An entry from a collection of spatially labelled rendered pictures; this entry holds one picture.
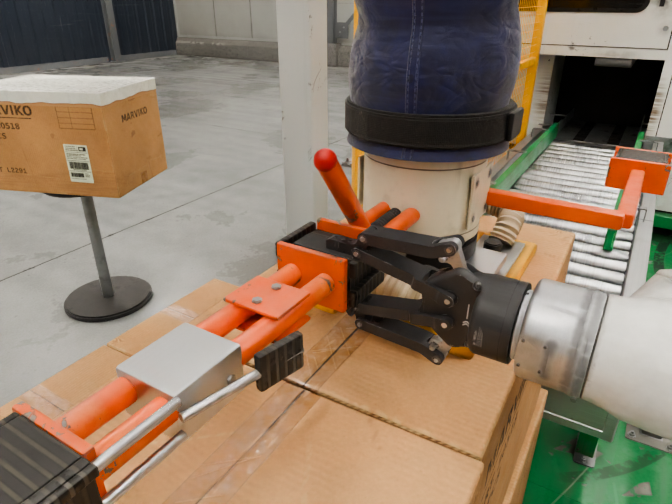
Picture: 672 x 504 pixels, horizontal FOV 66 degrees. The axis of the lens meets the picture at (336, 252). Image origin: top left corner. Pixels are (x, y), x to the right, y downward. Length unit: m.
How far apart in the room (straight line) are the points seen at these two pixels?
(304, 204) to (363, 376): 1.78
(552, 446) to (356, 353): 1.38
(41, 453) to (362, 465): 0.28
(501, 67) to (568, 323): 0.33
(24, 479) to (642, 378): 0.40
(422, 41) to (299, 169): 1.72
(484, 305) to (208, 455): 0.29
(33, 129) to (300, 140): 1.02
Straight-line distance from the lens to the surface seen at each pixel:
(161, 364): 0.41
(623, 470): 1.98
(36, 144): 2.34
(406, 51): 0.63
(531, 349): 0.45
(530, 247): 0.90
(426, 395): 0.59
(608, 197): 2.60
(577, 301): 0.46
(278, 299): 0.47
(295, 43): 2.20
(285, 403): 0.58
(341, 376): 0.60
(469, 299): 0.48
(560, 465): 1.91
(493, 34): 0.65
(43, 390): 1.36
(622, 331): 0.44
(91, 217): 2.56
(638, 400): 0.45
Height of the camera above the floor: 1.33
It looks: 26 degrees down
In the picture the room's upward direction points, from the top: straight up
